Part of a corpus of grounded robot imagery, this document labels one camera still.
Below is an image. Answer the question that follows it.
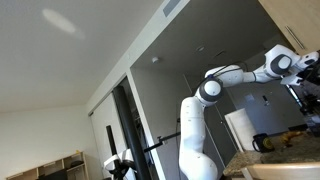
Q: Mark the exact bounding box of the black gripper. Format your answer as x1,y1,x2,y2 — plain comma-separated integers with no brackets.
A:
299,55,320,84

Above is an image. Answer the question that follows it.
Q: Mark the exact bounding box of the light wooden upper cabinet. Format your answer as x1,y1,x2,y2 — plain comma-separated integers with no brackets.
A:
258,0,320,60

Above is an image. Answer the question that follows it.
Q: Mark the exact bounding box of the yellow banana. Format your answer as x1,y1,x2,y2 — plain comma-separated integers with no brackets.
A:
279,130,306,147

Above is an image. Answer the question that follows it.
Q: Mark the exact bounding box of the black mug yellow logo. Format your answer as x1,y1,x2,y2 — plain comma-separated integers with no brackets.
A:
251,132,275,154

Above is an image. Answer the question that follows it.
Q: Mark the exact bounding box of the grey door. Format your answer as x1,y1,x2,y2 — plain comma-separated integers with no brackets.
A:
203,96,240,165

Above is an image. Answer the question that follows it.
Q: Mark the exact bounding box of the grey ceiling air vent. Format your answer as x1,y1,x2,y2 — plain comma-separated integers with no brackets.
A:
161,0,182,17

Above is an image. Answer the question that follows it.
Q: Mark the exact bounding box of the thick black pole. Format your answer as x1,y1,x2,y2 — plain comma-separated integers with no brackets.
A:
112,84,152,180

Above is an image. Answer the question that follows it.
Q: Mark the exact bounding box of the white black machine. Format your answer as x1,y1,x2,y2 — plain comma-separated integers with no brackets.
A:
102,148,138,180

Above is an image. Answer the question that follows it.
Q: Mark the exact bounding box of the thin black pole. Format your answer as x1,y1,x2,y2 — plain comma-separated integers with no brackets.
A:
105,124,122,180

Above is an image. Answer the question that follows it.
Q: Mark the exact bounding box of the white oval ceiling light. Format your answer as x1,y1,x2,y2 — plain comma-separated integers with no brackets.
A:
41,8,86,40

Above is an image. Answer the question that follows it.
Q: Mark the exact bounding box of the light wooden shelf unit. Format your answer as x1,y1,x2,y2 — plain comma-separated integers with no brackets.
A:
4,151,90,180

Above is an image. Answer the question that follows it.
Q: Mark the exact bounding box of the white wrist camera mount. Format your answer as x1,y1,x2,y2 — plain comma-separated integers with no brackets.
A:
280,73,304,87

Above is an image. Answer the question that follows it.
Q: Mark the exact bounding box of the metal cabinet handle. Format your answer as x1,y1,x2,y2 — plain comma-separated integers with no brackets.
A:
284,25,306,51

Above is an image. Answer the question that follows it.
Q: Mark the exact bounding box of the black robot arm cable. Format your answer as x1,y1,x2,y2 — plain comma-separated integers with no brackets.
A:
199,63,258,88

